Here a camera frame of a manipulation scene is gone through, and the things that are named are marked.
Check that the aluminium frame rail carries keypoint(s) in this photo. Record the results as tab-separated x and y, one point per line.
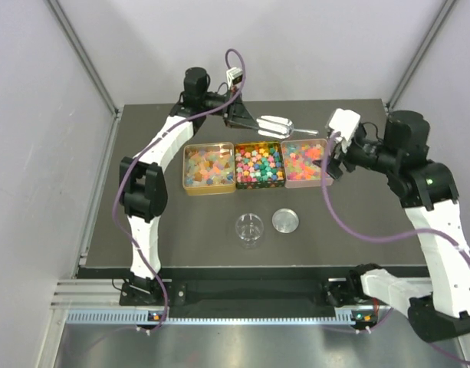
89	291

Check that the gold popsicle candy tin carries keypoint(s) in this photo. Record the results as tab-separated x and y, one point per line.
208	169

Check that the grey slotted cable duct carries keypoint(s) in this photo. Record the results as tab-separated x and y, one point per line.
151	317

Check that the silver metal scoop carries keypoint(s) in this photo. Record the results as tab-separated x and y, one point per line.
279	127

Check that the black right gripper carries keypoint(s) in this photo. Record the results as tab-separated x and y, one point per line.
332	167

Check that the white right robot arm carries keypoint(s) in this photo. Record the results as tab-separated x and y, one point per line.
427	193

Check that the dark green star candy tin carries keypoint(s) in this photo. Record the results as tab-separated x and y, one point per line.
259	165

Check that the clear glass jar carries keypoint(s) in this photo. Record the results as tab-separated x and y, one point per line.
250	229

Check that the round silver jar lid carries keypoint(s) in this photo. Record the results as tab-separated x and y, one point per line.
285	221

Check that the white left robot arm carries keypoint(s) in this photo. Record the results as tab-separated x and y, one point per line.
142	190

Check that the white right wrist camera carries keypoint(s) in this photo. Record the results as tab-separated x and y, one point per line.
342	125

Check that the pink candy tin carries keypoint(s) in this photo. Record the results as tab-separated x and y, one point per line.
298	157

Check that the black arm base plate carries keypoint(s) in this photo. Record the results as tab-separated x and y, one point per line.
190	292

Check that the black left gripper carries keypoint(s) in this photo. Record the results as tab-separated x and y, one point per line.
231	113

